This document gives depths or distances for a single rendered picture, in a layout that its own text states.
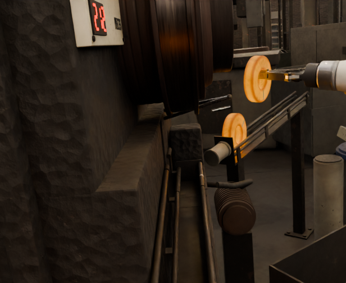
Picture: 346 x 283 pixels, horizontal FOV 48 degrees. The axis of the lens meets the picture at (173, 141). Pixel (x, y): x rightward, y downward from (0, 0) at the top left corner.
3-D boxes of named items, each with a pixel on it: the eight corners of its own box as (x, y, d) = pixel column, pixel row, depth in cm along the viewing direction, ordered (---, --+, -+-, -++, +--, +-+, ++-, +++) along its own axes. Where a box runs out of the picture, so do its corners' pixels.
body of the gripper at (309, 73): (314, 89, 118) (285, 88, 124) (323, 85, 125) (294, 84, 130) (315, 64, 116) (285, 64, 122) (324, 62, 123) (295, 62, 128)
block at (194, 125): (173, 202, 125) (165, 129, 119) (174, 193, 133) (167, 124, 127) (206, 200, 124) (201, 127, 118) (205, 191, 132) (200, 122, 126)
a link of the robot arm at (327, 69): (341, 88, 122) (322, 87, 125) (344, 59, 119) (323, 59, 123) (333, 93, 115) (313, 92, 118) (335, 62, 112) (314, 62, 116)
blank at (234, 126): (230, 163, 146) (238, 164, 144) (217, 136, 136) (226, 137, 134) (242, 132, 154) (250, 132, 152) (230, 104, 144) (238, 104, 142)
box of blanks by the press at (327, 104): (312, 171, 300) (310, 69, 281) (263, 146, 379) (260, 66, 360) (424, 151, 320) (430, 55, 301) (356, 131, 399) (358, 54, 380)
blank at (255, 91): (241, 61, 125) (251, 61, 123) (262, 51, 137) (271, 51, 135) (244, 107, 131) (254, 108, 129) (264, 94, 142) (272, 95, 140)
